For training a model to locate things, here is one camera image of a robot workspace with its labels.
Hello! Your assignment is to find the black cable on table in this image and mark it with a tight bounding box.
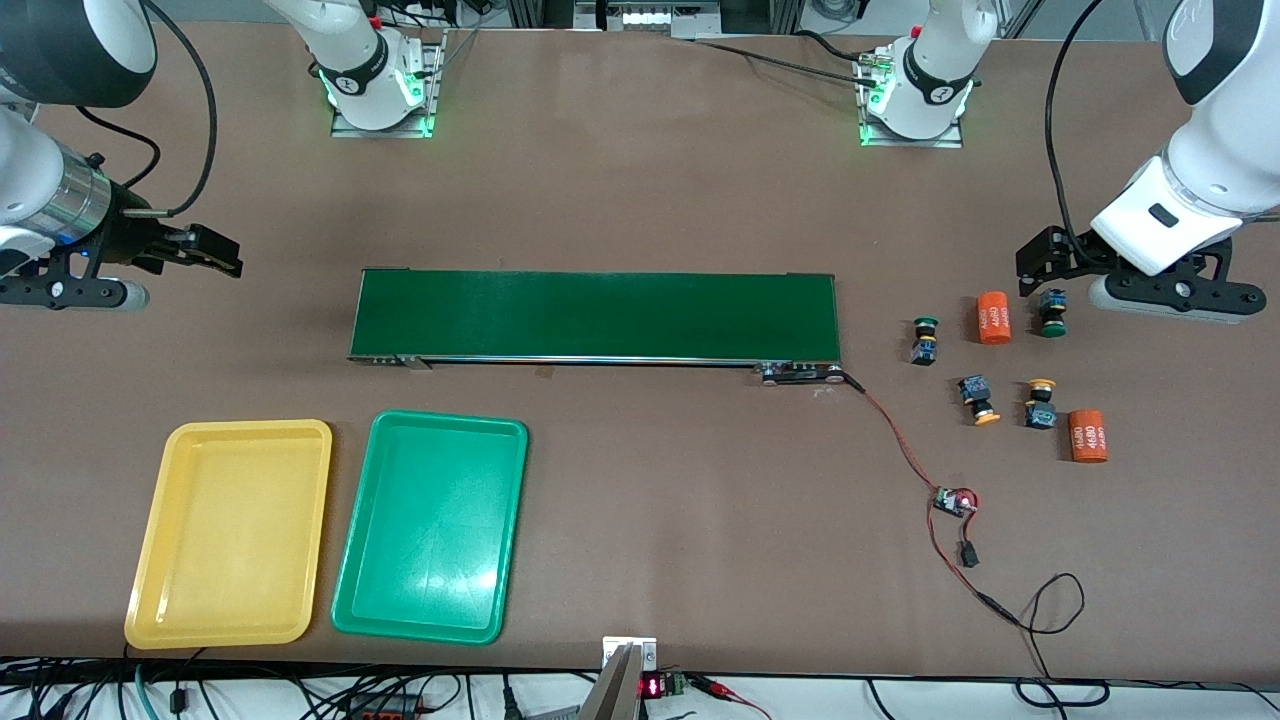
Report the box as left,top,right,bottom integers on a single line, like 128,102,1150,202
690,30,881,89

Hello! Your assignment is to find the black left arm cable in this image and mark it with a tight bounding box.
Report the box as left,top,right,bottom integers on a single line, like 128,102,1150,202
1044,0,1106,256

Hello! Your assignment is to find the green conveyor belt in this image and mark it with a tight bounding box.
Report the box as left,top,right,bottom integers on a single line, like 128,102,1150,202
347,267,863,389

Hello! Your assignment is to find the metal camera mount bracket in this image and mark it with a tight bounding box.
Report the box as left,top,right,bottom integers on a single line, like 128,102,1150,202
578,636,659,720

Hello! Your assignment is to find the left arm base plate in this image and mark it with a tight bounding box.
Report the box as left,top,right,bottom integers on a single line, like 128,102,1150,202
853,48,967,150

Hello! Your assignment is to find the green plastic tray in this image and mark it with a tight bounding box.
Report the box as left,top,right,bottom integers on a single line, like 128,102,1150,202
330,409,529,646

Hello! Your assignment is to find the yellow push button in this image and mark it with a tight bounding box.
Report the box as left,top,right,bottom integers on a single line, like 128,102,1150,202
1023,378,1059,431
958,375,1002,428

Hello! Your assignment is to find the thin black looped cable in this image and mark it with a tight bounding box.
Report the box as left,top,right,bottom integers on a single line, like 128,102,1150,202
978,572,1111,707

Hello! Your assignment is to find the orange socket power strip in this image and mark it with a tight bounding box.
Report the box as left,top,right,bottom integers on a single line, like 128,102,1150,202
345,695,426,720

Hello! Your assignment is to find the red conveyor power cable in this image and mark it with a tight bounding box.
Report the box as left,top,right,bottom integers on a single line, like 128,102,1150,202
845,372,993,607

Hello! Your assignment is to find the red clip lead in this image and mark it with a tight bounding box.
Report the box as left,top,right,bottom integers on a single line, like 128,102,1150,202
690,676,773,720

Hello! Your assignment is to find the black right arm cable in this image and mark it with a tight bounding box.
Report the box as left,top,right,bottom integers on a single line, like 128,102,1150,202
75,0,219,219

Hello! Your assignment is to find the yellow plastic tray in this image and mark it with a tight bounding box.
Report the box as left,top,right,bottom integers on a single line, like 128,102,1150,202
124,419,333,651

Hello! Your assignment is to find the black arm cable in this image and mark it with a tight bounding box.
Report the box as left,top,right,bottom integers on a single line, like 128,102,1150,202
75,0,219,219
1044,0,1106,256

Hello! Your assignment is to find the aluminium frame rack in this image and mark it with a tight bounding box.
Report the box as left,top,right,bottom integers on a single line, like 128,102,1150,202
505,0,803,41

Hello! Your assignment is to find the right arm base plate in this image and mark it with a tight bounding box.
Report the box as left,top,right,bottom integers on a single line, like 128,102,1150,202
328,28,448,140

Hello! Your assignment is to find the orange cylinder 4680 print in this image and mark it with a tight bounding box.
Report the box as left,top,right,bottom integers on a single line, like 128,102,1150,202
1067,408,1109,465
976,291,1012,346

